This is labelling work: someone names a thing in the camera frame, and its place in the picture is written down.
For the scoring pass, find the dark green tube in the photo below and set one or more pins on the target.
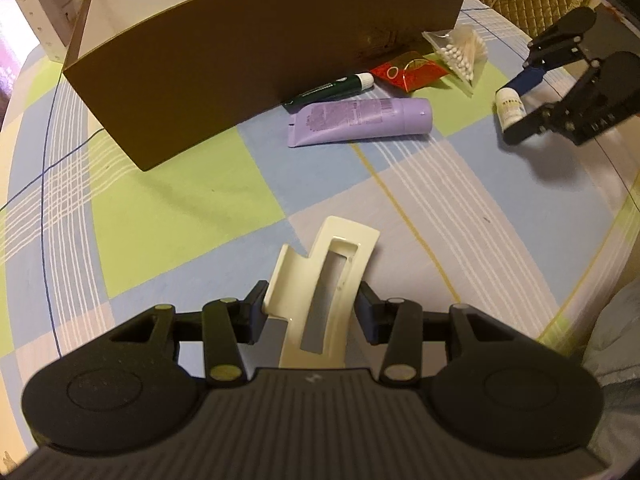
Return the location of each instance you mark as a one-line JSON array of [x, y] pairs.
[[325, 91]]

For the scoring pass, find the purple tube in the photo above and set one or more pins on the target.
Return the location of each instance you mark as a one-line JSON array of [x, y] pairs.
[[350, 120]]

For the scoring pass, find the cream hair clip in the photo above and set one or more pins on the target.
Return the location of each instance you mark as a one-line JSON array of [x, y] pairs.
[[345, 240]]

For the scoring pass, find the checked cloth desktop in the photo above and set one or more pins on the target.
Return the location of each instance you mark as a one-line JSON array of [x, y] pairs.
[[175, 195]]

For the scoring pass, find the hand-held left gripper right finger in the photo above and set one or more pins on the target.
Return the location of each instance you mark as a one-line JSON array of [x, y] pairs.
[[367, 320]]

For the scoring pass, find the small white bottle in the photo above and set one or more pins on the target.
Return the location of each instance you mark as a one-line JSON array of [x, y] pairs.
[[510, 107]]

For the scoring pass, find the cotton swab bag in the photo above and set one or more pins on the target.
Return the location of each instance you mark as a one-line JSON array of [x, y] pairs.
[[460, 52]]

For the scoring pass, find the brown cardboard box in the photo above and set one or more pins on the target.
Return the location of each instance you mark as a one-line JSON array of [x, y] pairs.
[[225, 70]]

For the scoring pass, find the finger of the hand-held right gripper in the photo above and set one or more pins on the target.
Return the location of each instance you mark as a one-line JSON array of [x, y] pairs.
[[527, 81], [530, 122]]

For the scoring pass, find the pink curtain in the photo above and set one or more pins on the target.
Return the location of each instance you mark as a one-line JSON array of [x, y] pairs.
[[7, 35]]

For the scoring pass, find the white humidifier carton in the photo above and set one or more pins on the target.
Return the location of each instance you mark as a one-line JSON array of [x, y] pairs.
[[45, 5]]

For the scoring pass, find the pale grey cloth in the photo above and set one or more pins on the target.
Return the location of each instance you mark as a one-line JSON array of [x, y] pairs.
[[615, 340]]

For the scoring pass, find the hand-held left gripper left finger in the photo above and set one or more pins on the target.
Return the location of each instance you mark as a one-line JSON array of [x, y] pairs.
[[257, 312]]

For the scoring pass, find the red candy packet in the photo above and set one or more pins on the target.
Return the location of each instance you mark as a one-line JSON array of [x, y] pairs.
[[410, 75]]

